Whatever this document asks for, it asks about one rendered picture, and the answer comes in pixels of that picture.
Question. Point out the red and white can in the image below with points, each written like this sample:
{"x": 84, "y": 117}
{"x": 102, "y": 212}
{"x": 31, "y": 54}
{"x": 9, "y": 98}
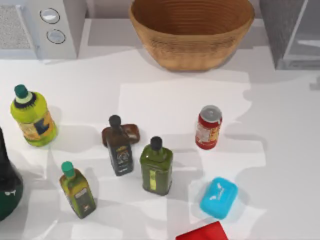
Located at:
{"x": 208, "y": 128}

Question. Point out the dark brown square bottle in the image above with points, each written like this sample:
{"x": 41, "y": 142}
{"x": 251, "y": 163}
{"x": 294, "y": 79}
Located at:
{"x": 120, "y": 150}

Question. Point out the olive green square bottle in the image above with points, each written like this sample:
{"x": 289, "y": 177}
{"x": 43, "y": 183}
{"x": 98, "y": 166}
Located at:
{"x": 156, "y": 170}

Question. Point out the woven brown basket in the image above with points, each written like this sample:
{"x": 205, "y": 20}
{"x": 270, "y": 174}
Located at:
{"x": 191, "y": 37}

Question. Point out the light blue box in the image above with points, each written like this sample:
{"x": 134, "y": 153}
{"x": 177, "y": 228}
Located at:
{"x": 218, "y": 197}

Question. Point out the green capped oil bottle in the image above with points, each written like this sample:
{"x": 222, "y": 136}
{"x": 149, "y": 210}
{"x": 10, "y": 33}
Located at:
{"x": 77, "y": 192}

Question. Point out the red flat object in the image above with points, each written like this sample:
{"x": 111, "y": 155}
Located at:
{"x": 203, "y": 232}

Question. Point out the lime green bottle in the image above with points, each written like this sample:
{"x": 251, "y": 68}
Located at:
{"x": 33, "y": 117}

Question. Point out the round microwave knob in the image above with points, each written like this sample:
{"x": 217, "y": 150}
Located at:
{"x": 49, "y": 15}
{"x": 56, "y": 36}

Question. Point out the pale microwave oven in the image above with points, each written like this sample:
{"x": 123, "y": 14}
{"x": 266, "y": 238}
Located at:
{"x": 37, "y": 27}

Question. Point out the grey cabinet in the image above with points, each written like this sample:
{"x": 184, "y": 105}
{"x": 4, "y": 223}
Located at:
{"x": 287, "y": 32}

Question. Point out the dark green round bottle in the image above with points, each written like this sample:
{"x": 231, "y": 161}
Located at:
{"x": 6, "y": 185}

